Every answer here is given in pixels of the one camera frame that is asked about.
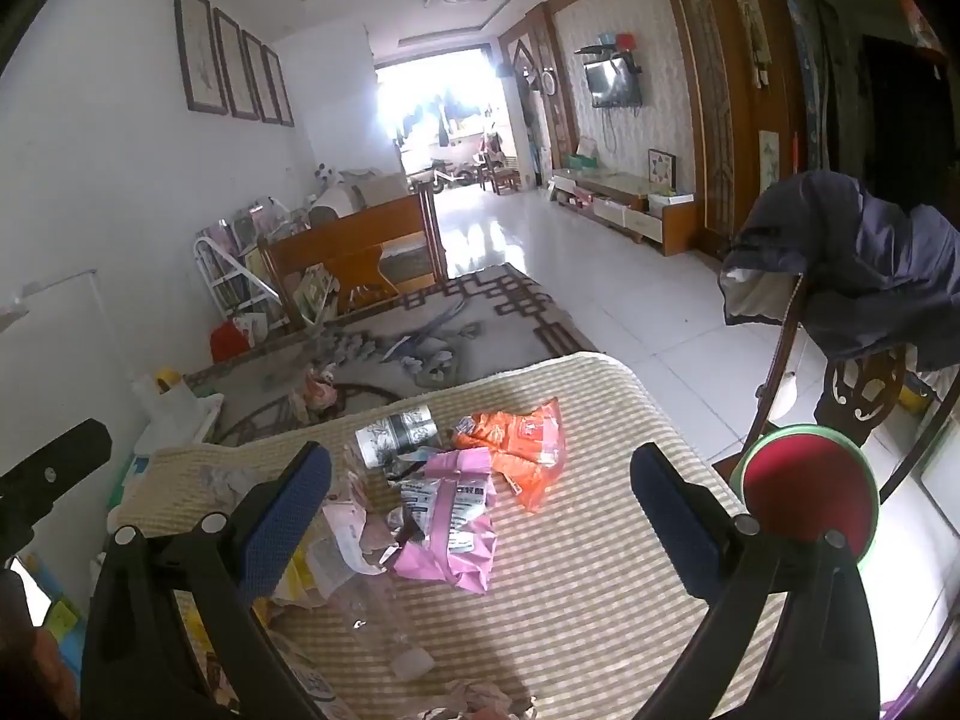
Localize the grey paper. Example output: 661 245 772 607
199 465 262 514

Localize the clear plastic bottle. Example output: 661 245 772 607
299 466 436 683

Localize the pink snack bag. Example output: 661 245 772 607
391 449 498 595

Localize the floral paper cup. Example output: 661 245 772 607
355 405 439 470

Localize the orange snack bag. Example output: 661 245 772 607
452 398 568 512

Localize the yellow white wrapper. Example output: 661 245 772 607
270 544 325 610

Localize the red bin with green rim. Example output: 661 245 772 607
729 424 880 562

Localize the red bag on floor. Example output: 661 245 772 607
208 320 251 364

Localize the carved wooden chair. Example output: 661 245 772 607
716 277 958 502

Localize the navy blue jacket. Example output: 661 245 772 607
719 171 958 372

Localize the wooden bench sofa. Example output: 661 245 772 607
257 182 448 332

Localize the framed picture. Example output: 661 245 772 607
174 0 228 115
242 31 280 124
262 46 295 127
213 8 260 121

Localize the patterned grey rug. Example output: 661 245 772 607
185 263 594 447

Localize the low tv cabinet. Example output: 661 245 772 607
547 169 698 257

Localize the white wire rack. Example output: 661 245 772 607
192 236 286 332

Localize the wall mounted television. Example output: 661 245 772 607
584 54 643 109

